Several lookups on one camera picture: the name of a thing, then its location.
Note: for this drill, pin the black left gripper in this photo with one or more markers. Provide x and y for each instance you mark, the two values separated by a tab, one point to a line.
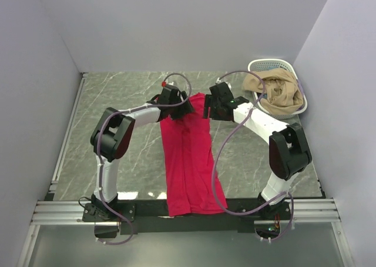
185	109

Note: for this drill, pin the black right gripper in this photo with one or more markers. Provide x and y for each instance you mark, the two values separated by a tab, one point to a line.
209	103

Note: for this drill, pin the red t-shirt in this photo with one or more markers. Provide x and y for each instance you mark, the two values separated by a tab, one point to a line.
188	160

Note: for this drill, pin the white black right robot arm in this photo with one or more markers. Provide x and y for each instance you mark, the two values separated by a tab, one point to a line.
289	152

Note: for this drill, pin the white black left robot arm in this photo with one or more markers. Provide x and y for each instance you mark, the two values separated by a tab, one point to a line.
111	138

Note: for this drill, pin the white perforated laundry basket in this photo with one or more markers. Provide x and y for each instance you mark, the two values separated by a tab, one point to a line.
252	84

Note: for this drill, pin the tan t-shirt in basket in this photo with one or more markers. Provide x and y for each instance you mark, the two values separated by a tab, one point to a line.
282	95

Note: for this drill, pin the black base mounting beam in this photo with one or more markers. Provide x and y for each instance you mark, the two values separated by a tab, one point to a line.
148	216

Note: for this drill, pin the aluminium frame rail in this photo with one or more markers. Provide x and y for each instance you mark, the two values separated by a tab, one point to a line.
71	213

